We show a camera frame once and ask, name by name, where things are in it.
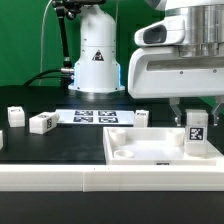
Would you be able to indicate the tag sheet on table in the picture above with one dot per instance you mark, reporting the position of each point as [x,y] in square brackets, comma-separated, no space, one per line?
[97,117]

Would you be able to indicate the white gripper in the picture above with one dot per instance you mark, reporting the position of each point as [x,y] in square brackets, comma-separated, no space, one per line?
[159,72]

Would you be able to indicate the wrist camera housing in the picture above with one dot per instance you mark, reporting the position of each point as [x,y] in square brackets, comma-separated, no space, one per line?
[170,31]

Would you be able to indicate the white front wall rail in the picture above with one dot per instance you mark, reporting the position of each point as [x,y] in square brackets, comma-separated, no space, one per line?
[91,178]

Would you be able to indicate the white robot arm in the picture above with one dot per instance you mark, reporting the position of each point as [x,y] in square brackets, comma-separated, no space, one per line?
[96,71]

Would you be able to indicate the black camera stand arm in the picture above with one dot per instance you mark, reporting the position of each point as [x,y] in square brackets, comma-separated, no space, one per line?
[69,9]

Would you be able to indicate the white part at left edge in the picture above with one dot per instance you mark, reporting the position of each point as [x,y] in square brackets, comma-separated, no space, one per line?
[1,139]

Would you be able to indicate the white square tabletop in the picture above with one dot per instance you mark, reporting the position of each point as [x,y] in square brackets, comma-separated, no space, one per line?
[153,146]

